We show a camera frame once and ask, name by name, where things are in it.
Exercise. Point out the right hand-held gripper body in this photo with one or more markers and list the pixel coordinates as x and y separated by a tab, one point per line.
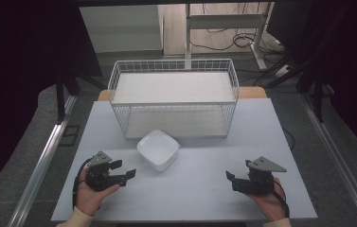
261	176

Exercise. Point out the person's left hand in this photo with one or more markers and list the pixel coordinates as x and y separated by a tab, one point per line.
91	197

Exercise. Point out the black metal stand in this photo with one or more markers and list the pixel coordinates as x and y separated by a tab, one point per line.
61	101
317	94

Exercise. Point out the silver metal rail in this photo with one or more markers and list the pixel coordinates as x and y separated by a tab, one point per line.
40	170
337	151

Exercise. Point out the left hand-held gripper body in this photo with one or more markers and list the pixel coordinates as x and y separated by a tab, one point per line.
98	176

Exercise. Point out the white square plate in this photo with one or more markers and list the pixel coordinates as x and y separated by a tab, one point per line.
157	148

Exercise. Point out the wooden table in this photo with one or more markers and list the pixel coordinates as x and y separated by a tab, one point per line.
255	92

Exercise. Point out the white power strip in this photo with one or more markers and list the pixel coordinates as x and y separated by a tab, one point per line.
282	70

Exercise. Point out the dark floor grate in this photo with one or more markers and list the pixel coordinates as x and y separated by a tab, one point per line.
69	135

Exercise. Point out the white metal desk frame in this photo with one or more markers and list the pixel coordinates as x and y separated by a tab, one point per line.
226	21

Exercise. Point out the dark curtain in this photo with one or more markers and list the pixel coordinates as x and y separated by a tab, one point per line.
349	63

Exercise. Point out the person's right hand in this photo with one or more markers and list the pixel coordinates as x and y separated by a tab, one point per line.
267	203

